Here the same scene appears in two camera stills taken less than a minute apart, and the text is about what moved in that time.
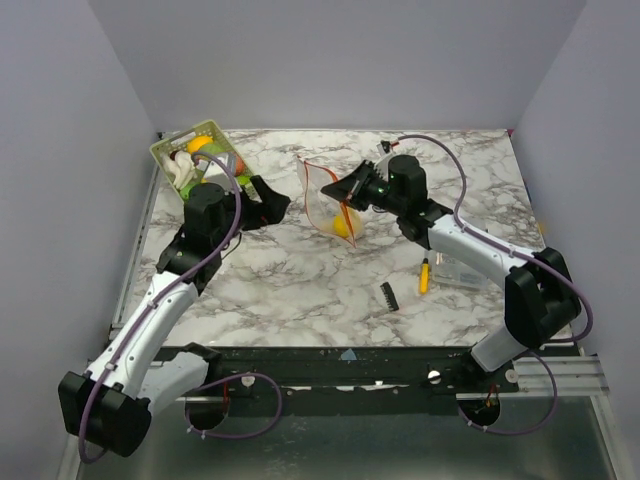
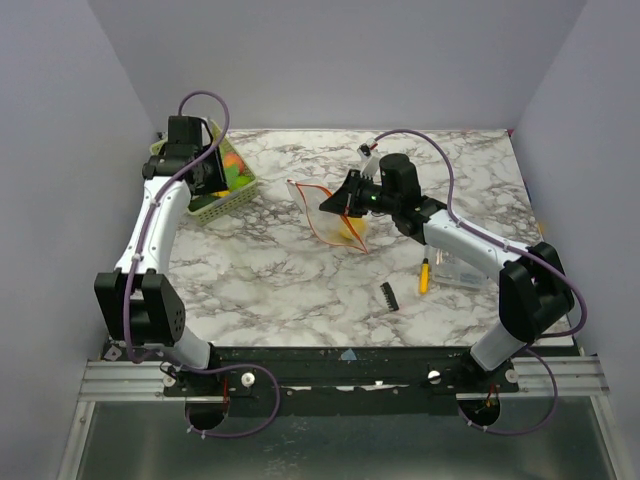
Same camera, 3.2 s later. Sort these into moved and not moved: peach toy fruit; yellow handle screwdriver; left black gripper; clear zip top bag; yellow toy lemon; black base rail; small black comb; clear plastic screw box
Moved: left black gripper; yellow toy lemon; clear zip top bag
Not moved: peach toy fruit; clear plastic screw box; small black comb; black base rail; yellow handle screwdriver
